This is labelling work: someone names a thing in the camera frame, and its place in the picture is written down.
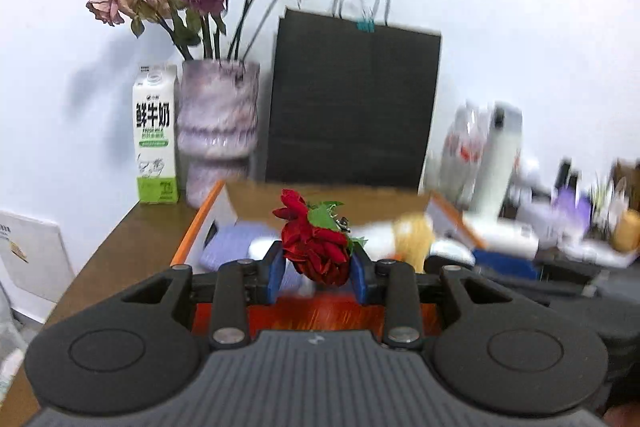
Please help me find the dark blue notebook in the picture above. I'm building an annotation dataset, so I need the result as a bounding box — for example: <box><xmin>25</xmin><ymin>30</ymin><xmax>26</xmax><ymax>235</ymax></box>
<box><xmin>472</xmin><ymin>249</ymin><xmax>541</xmax><ymax>280</ymax></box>

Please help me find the clear plastic water bottle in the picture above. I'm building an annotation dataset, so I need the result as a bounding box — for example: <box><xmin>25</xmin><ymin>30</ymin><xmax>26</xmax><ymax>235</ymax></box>
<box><xmin>440</xmin><ymin>102</ymin><xmax>493</xmax><ymax>208</ymax></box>

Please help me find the white oblong device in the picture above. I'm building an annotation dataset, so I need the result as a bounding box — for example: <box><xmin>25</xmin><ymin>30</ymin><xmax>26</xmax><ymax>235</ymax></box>
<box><xmin>462</xmin><ymin>212</ymin><xmax>541</xmax><ymax>258</ymax></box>

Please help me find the white green milk carton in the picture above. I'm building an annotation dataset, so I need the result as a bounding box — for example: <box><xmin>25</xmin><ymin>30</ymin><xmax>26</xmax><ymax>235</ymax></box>
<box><xmin>132</xmin><ymin>64</ymin><xmax>180</xmax><ymax>205</ymax></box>

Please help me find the white flat carton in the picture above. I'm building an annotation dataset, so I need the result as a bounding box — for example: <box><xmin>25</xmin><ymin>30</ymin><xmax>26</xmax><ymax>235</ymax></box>
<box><xmin>0</xmin><ymin>209</ymin><xmax>76</xmax><ymax>325</ymax></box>

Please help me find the white yellow plush toy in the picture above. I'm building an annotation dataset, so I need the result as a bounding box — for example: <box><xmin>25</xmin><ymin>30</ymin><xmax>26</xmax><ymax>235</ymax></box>
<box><xmin>350</xmin><ymin>212</ymin><xmax>476</xmax><ymax>273</ymax></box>

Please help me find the red artificial rose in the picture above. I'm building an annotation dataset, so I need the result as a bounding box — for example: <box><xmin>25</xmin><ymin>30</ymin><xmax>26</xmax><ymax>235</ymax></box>
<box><xmin>272</xmin><ymin>188</ymin><xmax>368</xmax><ymax>288</ymax></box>

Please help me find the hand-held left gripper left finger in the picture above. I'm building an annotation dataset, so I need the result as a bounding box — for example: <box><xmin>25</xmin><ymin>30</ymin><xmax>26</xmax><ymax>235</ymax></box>
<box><xmin>121</xmin><ymin>241</ymin><xmax>287</xmax><ymax>350</ymax></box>

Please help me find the wooden desktop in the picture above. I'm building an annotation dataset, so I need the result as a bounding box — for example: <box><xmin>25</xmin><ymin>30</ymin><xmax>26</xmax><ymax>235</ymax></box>
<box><xmin>0</xmin><ymin>199</ymin><xmax>201</xmax><ymax>427</ymax></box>

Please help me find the white thermos bottle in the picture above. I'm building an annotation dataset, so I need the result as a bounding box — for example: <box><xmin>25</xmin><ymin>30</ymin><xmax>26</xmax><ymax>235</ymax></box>
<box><xmin>470</xmin><ymin>102</ymin><xmax>523</xmax><ymax>218</ymax></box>

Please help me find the lavender pouch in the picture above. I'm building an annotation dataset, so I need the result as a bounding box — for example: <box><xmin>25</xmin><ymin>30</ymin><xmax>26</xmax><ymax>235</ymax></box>
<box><xmin>200</xmin><ymin>222</ymin><xmax>301</xmax><ymax>293</ymax></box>

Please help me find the black paper bag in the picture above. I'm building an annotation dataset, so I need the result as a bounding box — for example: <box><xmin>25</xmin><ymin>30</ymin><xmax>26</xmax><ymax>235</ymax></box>
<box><xmin>265</xmin><ymin>0</ymin><xmax>443</xmax><ymax>192</ymax></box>

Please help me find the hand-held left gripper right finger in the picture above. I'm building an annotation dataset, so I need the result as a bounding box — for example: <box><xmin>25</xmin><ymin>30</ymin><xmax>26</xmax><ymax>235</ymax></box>
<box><xmin>349</xmin><ymin>246</ymin><xmax>506</xmax><ymax>350</ymax></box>

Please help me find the purple tissue pack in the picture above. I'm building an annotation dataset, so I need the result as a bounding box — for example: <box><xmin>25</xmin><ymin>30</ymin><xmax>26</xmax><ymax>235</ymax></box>
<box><xmin>550</xmin><ymin>187</ymin><xmax>593</xmax><ymax>233</ymax></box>

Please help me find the orange cardboard box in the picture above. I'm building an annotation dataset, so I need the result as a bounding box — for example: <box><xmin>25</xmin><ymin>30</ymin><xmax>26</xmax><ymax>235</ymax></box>
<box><xmin>170</xmin><ymin>179</ymin><xmax>488</xmax><ymax>339</ymax></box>

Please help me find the purple marbled vase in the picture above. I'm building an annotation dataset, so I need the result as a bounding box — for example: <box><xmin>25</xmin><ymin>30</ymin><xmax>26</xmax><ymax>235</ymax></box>
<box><xmin>177</xmin><ymin>59</ymin><xmax>261</xmax><ymax>208</ymax></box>

